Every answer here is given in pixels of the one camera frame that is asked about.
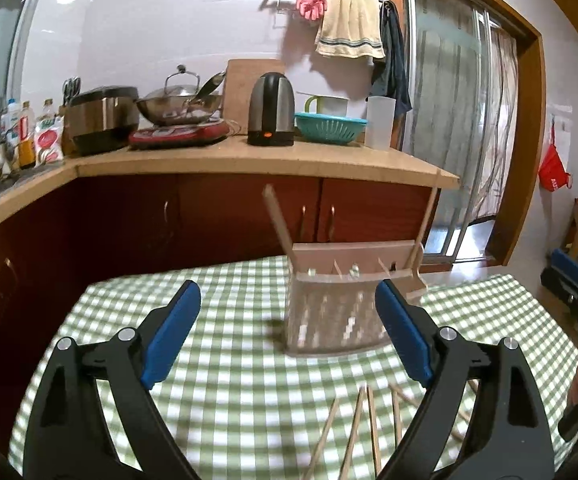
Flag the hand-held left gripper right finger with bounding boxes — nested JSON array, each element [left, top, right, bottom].
[[375, 279, 556, 480]]

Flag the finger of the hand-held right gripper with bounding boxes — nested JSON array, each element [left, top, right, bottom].
[[541, 267, 578, 313], [551, 249, 578, 288]]

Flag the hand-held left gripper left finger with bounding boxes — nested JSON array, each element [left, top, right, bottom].
[[23, 280, 202, 480]]

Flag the translucent plastic utensil holder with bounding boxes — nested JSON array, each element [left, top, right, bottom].
[[285, 240, 427, 358]]

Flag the green checkered tablecloth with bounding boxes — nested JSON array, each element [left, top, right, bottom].
[[9, 255, 578, 480]]

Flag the red plastic bag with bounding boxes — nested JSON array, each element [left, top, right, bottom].
[[539, 127, 572, 192]]

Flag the dark red kitchen cabinets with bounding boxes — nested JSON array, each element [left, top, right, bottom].
[[0, 172, 440, 441]]

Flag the wooden kitchen counter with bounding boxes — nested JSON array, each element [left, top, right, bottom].
[[0, 140, 460, 246]]

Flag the sheer door curtain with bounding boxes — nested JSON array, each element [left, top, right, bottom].
[[404, 0, 520, 261]]

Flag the red induction cooker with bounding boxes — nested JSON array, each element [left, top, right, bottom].
[[129, 119, 230, 150]]

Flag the white plastic cup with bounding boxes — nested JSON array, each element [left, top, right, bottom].
[[365, 95, 397, 150]]

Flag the teal plastic colander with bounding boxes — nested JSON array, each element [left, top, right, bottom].
[[295, 112, 370, 143]]

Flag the steel wok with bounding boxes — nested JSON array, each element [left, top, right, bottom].
[[135, 72, 226, 126]]

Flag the dark rice cooker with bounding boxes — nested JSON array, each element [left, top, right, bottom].
[[64, 86, 140, 156]]

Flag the red and white packet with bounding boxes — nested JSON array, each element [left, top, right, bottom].
[[34, 115, 66, 163]]

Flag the orange oil bottle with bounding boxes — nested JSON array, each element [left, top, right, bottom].
[[19, 101, 37, 170]]

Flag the steel wok lid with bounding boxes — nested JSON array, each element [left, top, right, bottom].
[[149, 65, 202, 98]]

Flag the black electric kettle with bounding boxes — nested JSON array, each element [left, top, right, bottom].
[[247, 72, 296, 147]]

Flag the wooden cutting board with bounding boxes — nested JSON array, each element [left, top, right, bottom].
[[223, 59, 286, 121]]

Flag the dark grey cloth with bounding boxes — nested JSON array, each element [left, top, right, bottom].
[[369, 1, 412, 116]]

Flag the beige towel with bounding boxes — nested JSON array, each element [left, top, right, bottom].
[[315, 0, 386, 59]]

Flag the pink rubber gloves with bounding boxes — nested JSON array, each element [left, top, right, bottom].
[[296, 0, 328, 21]]

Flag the wooden door frame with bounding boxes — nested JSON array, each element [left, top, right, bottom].
[[388, 0, 544, 267]]

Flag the white pitcher with green handle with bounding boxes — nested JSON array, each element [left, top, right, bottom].
[[304, 94, 350, 117]]

